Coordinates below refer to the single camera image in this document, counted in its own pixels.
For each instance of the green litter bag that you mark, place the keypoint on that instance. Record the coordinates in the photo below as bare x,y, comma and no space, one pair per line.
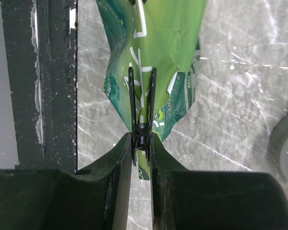
159,40

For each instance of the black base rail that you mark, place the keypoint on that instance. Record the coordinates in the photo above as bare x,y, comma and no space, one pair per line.
41,41

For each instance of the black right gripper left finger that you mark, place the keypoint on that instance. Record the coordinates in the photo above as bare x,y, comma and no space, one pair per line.
94,198

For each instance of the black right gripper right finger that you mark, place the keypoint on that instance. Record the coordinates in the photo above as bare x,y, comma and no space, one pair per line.
212,200

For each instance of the dark grey litter box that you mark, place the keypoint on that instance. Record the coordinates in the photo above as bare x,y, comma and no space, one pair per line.
278,143

